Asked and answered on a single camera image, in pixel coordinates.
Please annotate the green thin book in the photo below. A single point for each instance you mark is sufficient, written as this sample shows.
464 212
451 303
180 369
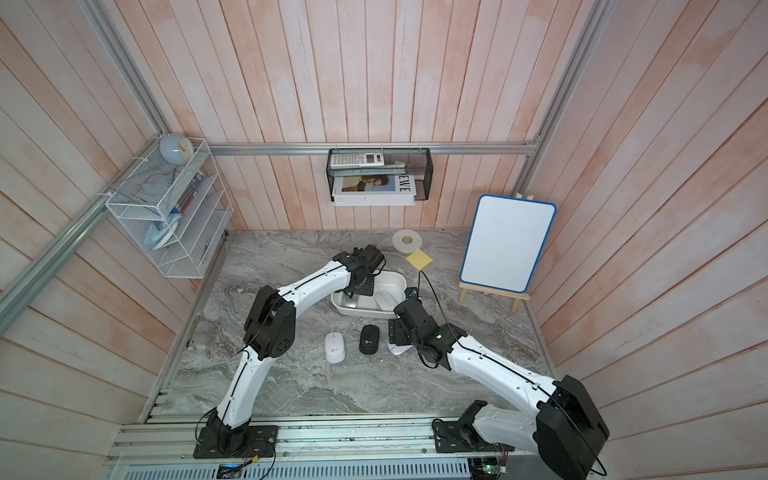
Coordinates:
385 169

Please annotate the aluminium front rail frame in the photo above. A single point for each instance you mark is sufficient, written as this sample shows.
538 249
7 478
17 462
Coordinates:
166 439

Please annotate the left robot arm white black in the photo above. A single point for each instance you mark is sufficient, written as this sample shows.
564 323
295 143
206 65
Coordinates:
270 331

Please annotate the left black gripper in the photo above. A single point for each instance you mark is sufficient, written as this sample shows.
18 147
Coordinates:
367 288

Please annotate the yellow sticky note pad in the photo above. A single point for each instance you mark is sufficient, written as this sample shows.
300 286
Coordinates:
419 259

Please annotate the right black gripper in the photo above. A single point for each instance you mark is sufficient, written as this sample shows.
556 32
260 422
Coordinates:
396 331

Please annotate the small wooden easel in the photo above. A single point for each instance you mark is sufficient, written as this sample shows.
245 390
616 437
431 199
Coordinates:
501 294

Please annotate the silver computer mouse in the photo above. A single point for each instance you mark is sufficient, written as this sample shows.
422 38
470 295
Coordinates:
349 301

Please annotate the white tape roll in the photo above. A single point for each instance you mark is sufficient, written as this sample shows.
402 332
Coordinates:
407 241

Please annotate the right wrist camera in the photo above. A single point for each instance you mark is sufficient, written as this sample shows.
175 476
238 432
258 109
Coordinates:
411 293

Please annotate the blue framed whiteboard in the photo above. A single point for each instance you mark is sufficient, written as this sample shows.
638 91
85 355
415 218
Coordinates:
509 243

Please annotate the white calculator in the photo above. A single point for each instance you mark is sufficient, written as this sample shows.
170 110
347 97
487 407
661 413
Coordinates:
345 160

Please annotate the black mesh wall basket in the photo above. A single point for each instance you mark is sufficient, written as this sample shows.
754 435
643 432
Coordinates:
418 161

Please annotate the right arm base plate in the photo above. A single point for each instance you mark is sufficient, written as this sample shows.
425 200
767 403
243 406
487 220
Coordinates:
460 437

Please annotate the white wire wall rack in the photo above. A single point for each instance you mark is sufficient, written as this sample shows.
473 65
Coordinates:
177 216

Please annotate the white plastic storage box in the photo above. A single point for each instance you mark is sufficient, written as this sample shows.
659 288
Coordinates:
389 290

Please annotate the black computer mouse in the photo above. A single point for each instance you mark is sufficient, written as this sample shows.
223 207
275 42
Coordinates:
369 339

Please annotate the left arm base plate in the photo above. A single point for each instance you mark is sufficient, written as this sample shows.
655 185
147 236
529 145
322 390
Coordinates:
216 441

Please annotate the white magazine book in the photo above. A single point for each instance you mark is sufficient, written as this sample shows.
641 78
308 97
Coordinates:
374 190

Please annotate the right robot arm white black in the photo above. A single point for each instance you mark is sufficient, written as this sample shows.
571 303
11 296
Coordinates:
554 419

